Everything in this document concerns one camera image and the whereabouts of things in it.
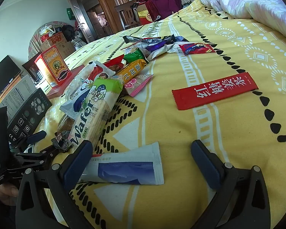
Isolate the orange snack packet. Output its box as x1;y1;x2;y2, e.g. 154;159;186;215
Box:
115;59;147;83

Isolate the carved wooden chair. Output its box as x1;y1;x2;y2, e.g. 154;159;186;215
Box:
114;0;143;30

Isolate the black snack packet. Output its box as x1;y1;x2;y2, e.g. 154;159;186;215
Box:
122;34;175;45

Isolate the green white biscuit packet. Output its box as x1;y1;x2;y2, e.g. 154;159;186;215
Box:
69;77;123;153

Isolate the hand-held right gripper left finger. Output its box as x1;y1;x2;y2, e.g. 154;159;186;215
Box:
15;139;93;229

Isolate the person's left hand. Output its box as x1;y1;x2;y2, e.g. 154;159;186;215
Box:
0;179;19;207

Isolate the white blue sachet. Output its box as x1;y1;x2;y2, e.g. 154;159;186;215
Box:
80;141;165;185

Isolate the clear packet with red label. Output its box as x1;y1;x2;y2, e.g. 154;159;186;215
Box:
65;61;116;98

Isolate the black bag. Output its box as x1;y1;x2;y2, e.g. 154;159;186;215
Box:
61;24;75;40

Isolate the green snack packet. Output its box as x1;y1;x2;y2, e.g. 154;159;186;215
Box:
123;48;146;64

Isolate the small white blue packet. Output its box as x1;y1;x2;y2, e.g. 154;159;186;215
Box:
165;42;182;54

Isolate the wooden door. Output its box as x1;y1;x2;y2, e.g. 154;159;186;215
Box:
62;0;92;44

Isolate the yellow patterned blanket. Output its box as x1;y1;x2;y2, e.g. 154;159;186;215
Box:
21;0;286;229

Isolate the white grey product box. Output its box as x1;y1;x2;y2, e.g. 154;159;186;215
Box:
0;74;37;117

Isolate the red gold gift box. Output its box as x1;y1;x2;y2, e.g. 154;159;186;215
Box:
135;7;156;26

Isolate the flat red box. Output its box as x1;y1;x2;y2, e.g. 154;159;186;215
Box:
46;85;71;97

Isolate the black product box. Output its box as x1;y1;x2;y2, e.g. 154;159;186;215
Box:
7;90;53;146

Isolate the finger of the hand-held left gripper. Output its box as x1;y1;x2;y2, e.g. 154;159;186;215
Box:
15;145;62;172
9;131;47;152

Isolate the white blue snack bag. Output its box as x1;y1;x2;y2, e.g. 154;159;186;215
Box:
59;75;97;121

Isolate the small dark candy packet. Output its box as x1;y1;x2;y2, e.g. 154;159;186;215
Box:
51;135;71;152

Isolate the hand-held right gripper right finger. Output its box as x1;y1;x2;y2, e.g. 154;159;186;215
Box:
191;139;271;229

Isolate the long red sachet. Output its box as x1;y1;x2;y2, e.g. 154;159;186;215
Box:
172;72;259;111

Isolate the pale floral quilt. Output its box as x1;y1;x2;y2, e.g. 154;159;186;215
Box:
198;0;286;40

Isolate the purple snack packet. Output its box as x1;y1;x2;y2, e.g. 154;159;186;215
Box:
145;40;168;53

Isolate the black television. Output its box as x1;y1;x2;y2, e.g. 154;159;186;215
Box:
0;55;22;90

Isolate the red blue candy packet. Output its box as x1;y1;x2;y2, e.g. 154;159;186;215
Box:
179;42;216;56

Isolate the clear brown cake packet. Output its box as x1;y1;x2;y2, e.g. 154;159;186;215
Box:
57;114;75;140

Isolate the maroon clothing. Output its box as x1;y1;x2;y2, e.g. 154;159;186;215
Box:
144;0;183;22

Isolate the red pastry packet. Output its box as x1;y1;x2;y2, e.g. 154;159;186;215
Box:
103;54;126;71

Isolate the red orange carton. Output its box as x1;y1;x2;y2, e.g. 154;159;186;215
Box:
34;45;71;88

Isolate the dark wooden chair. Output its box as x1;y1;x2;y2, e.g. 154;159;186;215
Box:
22;57;43;80

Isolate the cardboard box with red print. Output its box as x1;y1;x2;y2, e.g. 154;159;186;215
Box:
40;31;71;47

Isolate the pink sachet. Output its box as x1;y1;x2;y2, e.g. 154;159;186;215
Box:
124;74;154;97

